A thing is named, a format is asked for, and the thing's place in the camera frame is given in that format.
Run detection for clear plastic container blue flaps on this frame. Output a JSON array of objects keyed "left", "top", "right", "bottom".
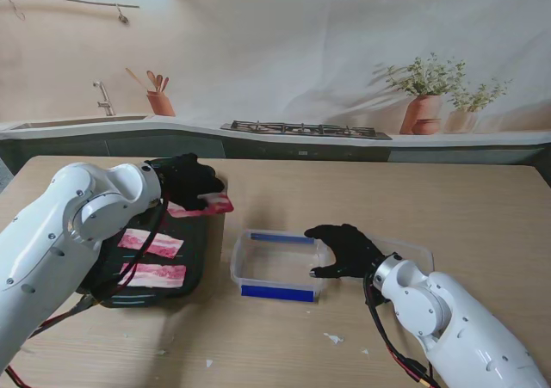
[{"left": 230, "top": 228, "right": 332, "bottom": 304}]

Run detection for red black arm cable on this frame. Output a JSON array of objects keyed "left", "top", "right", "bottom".
[
  {"left": 3, "top": 192, "right": 171, "bottom": 388},
  {"left": 363, "top": 275, "right": 440, "bottom": 388}
]

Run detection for printed kitchen backdrop cloth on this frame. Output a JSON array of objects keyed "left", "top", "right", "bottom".
[{"left": 0, "top": 0, "right": 551, "bottom": 165}]

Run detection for red black left arm cable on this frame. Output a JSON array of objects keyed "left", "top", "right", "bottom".
[{"left": 3, "top": 192, "right": 171, "bottom": 388}]

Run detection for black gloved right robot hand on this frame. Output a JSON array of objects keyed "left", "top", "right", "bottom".
[{"left": 304, "top": 223, "right": 388, "bottom": 280}]

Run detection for black baking tray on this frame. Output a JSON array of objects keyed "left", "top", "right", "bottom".
[{"left": 77, "top": 157, "right": 217, "bottom": 310}]

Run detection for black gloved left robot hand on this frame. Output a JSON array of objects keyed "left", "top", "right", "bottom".
[{"left": 145, "top": 152, "right": 227, "bottom": 212}]

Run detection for red black right arm cable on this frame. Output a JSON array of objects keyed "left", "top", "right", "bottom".
[{"left": 363, "top": 275, "right": 440, "bottom": 388}]

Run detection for clear lid with blue label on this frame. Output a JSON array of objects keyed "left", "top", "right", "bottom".
[{"left": 339, "top": 232, "right": 435, "bottom": 286}]

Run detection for raw bacon slice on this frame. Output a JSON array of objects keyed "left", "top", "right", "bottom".
[
  {"left": 118, "top": 262, "right": 188, "bottom": 289},
  {"left": 118, "top": 228, "right": 185, "bottom": 259}
]

